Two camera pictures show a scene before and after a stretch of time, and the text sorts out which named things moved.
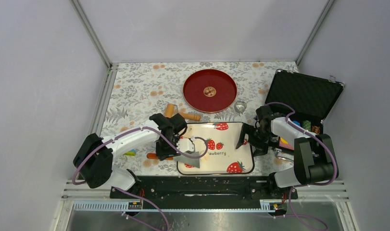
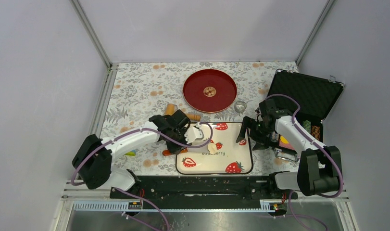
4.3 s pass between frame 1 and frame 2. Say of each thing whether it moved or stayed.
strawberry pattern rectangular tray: stayed
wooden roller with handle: stayed
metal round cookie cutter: stayed
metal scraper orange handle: moved
